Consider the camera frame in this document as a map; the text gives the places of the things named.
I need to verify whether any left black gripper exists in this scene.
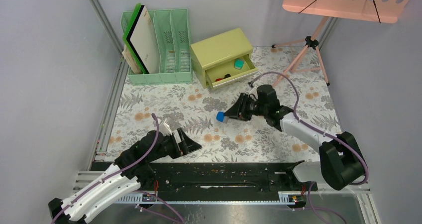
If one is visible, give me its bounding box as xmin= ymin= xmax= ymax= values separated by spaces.
xmin=148 ymin=127 xmax=202 ymax=162

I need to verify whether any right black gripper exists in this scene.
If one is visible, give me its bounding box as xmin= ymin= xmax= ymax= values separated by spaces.
xmin=224 ymin=93 xmax=268 ymax=122

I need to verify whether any small blue cap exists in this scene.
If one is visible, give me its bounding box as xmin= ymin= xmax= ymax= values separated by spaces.
xmin=216 ymin=112 xmax=229 ymax=123

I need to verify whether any red black stamp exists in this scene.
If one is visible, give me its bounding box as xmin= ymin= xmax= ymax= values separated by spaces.
xmin=215 ymin=74 xmax=231 ymax=82

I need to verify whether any green cube block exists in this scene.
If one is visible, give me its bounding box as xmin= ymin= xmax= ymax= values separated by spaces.
xmin=234 ymin=59 xmax=245 ymax=70

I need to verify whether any yellow-green drawer cabinet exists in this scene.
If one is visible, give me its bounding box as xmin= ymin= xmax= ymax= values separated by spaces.
xmin=190 ymin=28 xmax=258 ymax=89

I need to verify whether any green Treehouse book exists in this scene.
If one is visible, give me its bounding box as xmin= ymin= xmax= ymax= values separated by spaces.
xmin=122 ymin=49 xmax=137 ymax=75

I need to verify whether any purple cartoon book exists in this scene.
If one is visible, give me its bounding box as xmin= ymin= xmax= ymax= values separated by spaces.
xmin=123 ymin=46 xmax=143 ymax=75

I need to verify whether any white perforated board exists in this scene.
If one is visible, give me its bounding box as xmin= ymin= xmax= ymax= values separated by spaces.
xmin=131 ymin=5 xmax=160 ymax=74

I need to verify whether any green clip file folder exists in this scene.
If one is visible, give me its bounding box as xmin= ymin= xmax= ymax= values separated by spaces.
xmin=123 ymin=3 xmax=149 ymax=74

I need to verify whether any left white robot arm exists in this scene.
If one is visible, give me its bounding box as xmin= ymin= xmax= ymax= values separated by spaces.
xmin=48 ymin=128 xmax=202 ymax=224

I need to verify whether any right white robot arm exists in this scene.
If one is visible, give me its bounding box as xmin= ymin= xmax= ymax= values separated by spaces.
xmin=216 ymin=85 xmax=368 ymax=190

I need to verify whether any floral table mat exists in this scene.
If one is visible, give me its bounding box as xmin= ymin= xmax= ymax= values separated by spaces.
xmin=101 ymin=50 xmax=341 ymax=162

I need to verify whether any mint green file organizer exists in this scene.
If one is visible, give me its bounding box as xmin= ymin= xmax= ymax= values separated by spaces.
xmin=120 ymin=8 xmax=192 ymax=86

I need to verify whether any pink music stand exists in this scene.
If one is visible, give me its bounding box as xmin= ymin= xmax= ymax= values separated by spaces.
xmin=283 ymin=0 xmax=422 ymax=92

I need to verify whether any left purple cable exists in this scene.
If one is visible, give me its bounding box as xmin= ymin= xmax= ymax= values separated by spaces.
xmin=51 ymin=113 xmax=160 ymax=224

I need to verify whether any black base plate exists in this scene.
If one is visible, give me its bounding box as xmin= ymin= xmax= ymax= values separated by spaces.
xmin=123 ymin=161 xmax=328 ymax=203

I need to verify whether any aluminium rail frame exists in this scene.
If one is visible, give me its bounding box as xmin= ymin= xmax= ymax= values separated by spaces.
xmin=67 ymin=0 xmax=132 ymax=224

